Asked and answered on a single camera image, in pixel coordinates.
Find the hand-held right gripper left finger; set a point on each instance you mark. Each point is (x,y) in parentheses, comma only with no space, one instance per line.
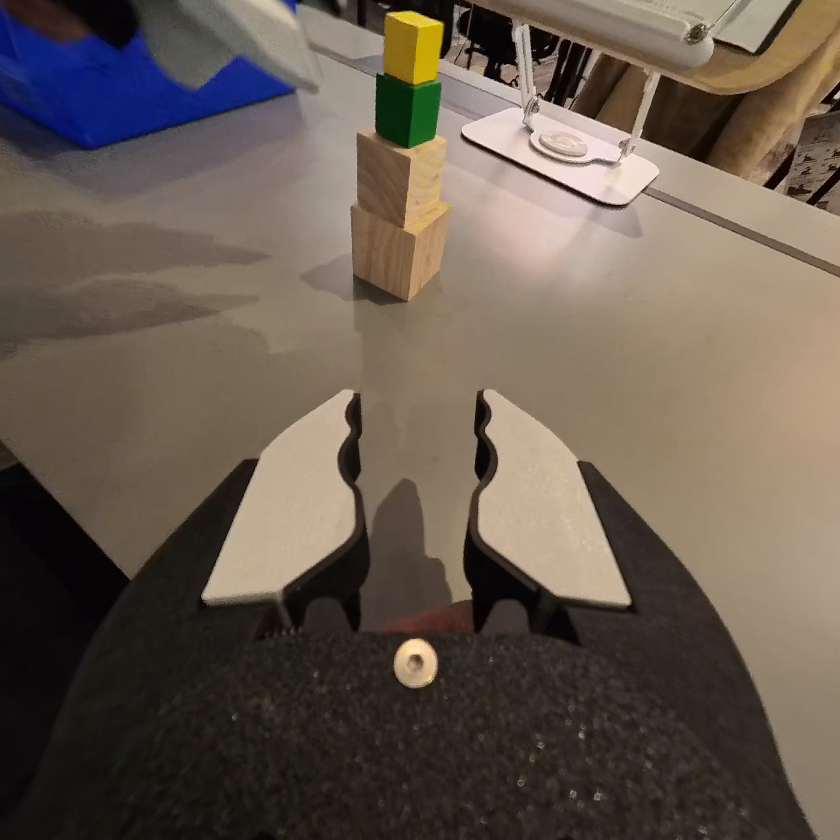
(289,512)

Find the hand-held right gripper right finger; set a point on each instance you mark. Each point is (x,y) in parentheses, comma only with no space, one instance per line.
(544,518)

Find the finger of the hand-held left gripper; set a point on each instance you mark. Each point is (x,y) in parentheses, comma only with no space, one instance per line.
(216,33)

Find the yellow wooden cube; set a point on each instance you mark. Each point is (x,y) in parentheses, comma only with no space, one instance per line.
(410,49)

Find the green wooden cube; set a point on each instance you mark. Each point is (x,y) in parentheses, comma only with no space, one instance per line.
(403,111)

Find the medium natural wooden cube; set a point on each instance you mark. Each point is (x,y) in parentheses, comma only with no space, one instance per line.
(387,177)

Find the large natural wooden cube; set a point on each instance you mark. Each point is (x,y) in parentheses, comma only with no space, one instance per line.
(384,253)

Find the blue plastic bin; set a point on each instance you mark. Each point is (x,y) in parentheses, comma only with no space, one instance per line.
(98,98)

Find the person's dark pants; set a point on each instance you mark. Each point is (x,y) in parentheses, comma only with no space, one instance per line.
(46,623)

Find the black office chair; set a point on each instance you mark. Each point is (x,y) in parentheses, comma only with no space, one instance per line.
(485,39)

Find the white instruction sign stand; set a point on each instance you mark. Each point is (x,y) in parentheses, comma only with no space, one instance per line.
(577,170)

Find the printed paper sheet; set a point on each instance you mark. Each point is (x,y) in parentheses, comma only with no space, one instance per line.
(817,164)

